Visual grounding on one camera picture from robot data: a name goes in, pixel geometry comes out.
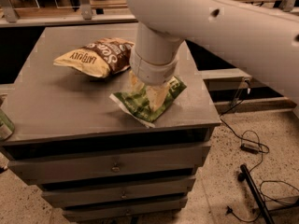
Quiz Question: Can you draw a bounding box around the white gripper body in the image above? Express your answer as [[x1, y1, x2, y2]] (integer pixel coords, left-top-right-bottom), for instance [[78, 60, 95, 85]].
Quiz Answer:
[[130, 48, 178, 86]]

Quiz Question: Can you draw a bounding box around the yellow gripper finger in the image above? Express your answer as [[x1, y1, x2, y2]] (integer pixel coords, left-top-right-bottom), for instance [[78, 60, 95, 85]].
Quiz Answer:
[[146, 84, 169, 112], [129, 71, 144, 91]]

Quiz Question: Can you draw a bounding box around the green jalapeno chip bag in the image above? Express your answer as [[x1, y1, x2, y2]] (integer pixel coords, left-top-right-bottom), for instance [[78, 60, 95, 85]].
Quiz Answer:
[[109, 77, 187, 128]]

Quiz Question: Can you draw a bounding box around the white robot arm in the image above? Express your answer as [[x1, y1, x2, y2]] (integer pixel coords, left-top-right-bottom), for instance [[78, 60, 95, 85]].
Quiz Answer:
[[126, 0, 299, 103]]

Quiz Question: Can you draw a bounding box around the brown yellow chip bag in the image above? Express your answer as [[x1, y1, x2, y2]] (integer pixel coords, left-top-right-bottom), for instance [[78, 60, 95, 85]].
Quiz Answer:
[[53, 38, 134, 78]]

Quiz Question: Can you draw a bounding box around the grey drawer cabinet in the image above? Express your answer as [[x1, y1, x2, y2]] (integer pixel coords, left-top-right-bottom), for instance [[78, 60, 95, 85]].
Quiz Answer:
[[1, 23, 221, 211]]

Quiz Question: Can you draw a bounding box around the black power adapter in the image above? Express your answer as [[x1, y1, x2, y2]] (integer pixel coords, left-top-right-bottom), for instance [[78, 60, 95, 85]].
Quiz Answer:
[[240, 143, 260, 154]]

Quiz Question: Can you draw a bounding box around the black stand leg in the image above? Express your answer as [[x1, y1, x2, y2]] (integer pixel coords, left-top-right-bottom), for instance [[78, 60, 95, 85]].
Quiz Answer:
[[238, 164, 275, 224]]

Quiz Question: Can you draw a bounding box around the top grey drawer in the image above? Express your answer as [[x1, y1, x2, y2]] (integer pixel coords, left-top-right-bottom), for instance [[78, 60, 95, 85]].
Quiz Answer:
[[8, 142, 210, 185]]

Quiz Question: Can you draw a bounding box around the grey drawer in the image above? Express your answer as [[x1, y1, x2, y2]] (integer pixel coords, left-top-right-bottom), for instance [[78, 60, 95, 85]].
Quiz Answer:
[[42, 175, 195, 207], [63, 195, 188, 222], [8, 142, 210, 185]]

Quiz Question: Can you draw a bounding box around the green can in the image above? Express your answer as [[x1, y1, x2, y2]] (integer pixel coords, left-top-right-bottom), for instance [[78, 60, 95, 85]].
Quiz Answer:
[[0, 108, 15, 141]]

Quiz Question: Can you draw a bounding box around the metal railing shelf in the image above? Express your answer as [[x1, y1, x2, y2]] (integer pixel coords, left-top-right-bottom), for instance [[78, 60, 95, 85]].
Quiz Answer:
[[0, 0, 299, 28]]

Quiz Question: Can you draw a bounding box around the middle grey drawer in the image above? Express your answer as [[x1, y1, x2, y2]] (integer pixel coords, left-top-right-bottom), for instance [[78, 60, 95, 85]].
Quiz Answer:
[[42, 175, 195, 207]]

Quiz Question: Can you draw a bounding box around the bottom grey drawer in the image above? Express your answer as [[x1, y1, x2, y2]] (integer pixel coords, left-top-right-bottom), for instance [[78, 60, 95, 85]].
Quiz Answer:
[[63, 195, 188, 222]]

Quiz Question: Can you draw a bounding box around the black floor cable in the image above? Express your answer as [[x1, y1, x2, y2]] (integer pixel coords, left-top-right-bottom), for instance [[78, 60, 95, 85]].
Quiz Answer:
[[219, 100, 299, 224]]

